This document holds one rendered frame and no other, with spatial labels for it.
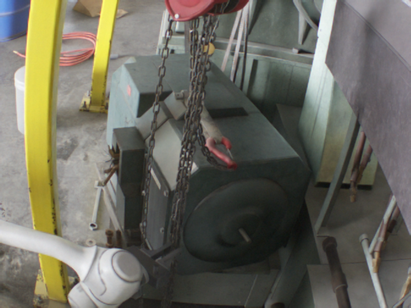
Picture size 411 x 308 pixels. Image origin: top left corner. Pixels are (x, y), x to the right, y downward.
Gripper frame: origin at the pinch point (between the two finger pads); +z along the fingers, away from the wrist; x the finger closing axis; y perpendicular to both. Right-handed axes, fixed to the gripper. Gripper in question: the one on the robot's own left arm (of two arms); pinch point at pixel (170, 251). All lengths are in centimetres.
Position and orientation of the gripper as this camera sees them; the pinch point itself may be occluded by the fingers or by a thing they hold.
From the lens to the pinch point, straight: 139.6
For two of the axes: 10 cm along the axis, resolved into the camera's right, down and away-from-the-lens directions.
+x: -7.8, -4.4, 4.6
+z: 6.1, -3.3, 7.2
